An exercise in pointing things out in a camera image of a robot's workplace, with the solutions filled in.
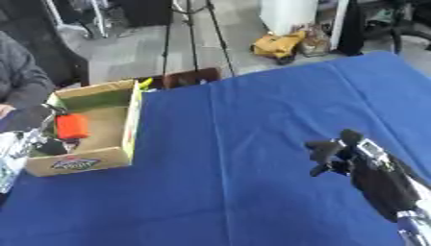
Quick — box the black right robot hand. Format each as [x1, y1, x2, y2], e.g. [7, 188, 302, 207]
[303, 128, 424, 224]

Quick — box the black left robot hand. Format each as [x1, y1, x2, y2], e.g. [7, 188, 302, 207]
[1, 105, 71, 157]

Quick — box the orange block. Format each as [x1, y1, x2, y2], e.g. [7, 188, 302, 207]
[54, 113, 93, 140]

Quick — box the tan cardboard box green inside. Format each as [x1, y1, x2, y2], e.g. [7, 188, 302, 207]
[23, 79, 145, 178]

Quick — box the person's hand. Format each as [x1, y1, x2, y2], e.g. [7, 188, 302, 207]
[0, 104, 19, 120]

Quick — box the person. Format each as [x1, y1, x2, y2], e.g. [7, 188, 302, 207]
[0, 30, 58, 120]

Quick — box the yellow-green toy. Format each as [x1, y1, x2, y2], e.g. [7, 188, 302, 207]
[138, 77, 155, 91]

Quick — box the clear plastic bag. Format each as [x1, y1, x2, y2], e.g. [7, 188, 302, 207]
[297, 24, 334, 59]

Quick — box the black hanging cloth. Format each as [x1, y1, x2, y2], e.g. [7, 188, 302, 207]
[335, 0, 368, 58]

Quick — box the black office chair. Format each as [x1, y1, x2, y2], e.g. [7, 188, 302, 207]
[360, 0, 431, 56]

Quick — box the brown wooden stool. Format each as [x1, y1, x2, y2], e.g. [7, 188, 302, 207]
[162, 67, 222, 90]

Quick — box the black tripod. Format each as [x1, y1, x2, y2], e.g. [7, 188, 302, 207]
[160, 0, 238, 79]

